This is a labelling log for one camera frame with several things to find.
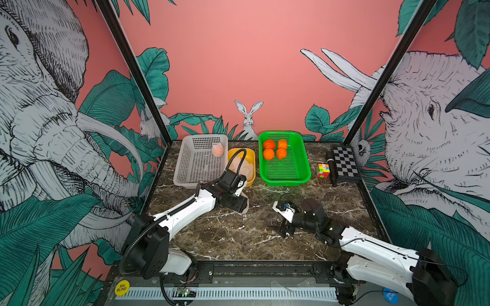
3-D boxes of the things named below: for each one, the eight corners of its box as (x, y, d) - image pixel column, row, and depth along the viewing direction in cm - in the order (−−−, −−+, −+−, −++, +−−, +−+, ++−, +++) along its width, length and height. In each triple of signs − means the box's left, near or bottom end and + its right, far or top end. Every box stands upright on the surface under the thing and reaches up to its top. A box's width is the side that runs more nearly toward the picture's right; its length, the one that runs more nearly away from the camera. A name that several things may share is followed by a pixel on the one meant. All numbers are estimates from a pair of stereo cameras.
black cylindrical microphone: (327, 185, 103) (330, 181, 100) (325, 154, 118) (327, 150, 115) (334, 186, 103) (337, 182, 100) (332, 155, 118) (334, 151, 114)
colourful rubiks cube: (317, 178, 107) (320, 172, 102) (315, 169, 111) (318, 163, 106) (328, 178, 107) (331, 172, 102) (325, 169, 111) (328, 163, 106)
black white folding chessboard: (337, 180, 105) (339, 176, 102) (332, 147, 121) (334, 144, 118) (358, 183, 104) (360, 180, 101) (350, 150, 119) (353, 146, 117)
